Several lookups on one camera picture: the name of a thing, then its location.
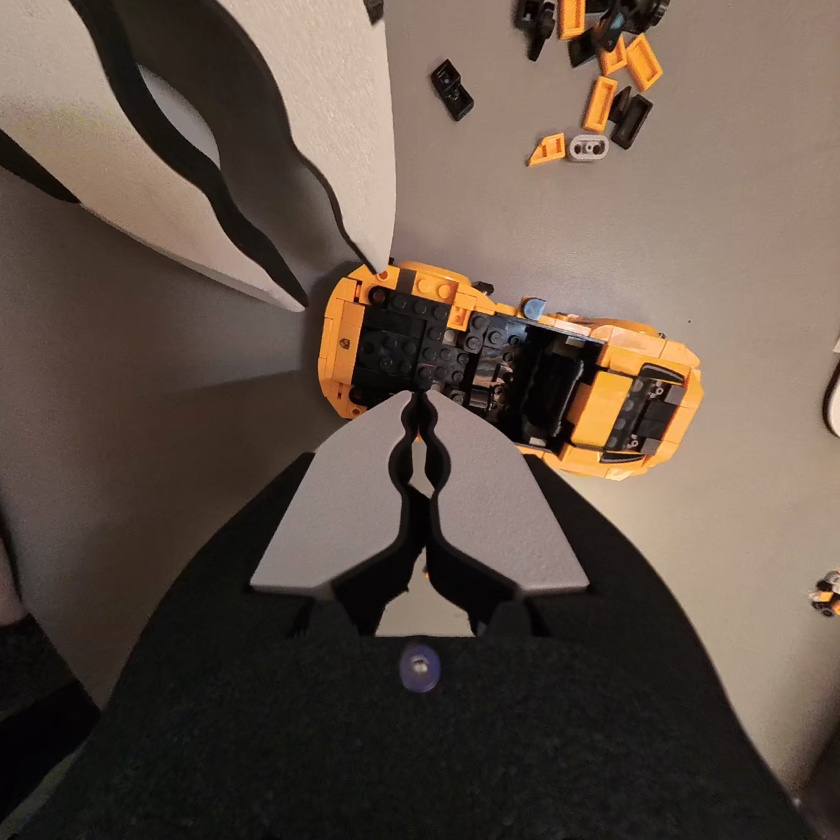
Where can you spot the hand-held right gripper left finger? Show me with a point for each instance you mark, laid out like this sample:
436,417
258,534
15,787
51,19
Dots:
341,518

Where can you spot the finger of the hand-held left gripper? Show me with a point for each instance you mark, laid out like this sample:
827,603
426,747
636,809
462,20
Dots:
65,118
328,79

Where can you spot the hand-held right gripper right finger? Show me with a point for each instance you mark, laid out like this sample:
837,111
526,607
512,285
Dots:
499,518

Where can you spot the orange lego car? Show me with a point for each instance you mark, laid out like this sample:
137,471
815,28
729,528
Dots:
590,407

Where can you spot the pile of loose lego pieces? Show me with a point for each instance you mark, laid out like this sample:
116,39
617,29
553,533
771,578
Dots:
600,105

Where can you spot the small orange black lego assembly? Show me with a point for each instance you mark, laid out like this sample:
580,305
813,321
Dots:
828,594

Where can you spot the person's black clothing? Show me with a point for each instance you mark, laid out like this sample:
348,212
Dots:
39,709

